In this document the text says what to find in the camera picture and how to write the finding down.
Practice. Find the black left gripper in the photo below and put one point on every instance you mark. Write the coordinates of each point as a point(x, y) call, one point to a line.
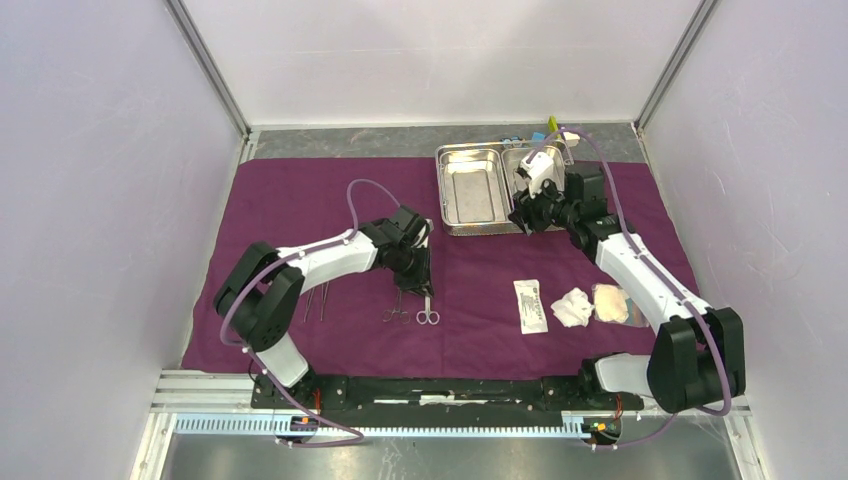
point(420, 281)

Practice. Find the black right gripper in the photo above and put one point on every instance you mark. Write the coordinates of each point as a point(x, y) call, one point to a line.
point(523, 211)

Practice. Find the steel surgical scissors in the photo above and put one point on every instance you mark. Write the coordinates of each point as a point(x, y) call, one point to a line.
point(428, 316)

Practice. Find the steel needle holder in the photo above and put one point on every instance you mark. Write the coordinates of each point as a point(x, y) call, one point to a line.
point(396, 312)

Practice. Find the steel two-compartment tray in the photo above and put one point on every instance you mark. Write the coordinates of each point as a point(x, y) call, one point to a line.
point(477, 183)

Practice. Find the maroon cloth wrap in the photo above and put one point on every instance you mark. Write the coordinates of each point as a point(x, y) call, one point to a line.
point(296, 201)

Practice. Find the green suture packet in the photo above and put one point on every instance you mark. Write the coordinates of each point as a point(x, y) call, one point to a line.
point(532, 316)

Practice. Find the steel forceps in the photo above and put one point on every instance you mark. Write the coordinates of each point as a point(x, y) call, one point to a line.
point(324, 299)
point(308, 304)

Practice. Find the white gauze packet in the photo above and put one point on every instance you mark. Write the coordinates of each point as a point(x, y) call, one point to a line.
point(574, 309)

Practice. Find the white gauze pad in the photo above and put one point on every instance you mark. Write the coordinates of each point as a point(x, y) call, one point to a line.
point(613, 305)

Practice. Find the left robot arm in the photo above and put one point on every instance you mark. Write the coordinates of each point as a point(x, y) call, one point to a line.
point(257, 301)

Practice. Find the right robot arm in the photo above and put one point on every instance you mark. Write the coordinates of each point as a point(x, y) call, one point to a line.
point(697, 359)

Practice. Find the white plastic block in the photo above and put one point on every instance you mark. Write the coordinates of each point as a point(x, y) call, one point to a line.
point(571, 139)

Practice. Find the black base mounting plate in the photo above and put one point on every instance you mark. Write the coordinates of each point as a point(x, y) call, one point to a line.
point(359, 401)

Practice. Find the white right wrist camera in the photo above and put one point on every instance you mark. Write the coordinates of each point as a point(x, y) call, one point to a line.
point(532, 172)

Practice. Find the aluminium front frame rail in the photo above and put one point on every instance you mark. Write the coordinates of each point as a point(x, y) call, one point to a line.
point(239, 426)

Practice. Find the aluminium frame rail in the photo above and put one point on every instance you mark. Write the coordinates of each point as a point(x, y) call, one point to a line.
point(239, 426)
point(226, 137)

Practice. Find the aluminium frame post right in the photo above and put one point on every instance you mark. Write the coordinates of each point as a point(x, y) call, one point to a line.
point(691, 34)

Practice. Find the aluminium frame rail left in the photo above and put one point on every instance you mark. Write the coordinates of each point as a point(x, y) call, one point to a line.
point(226, 137)

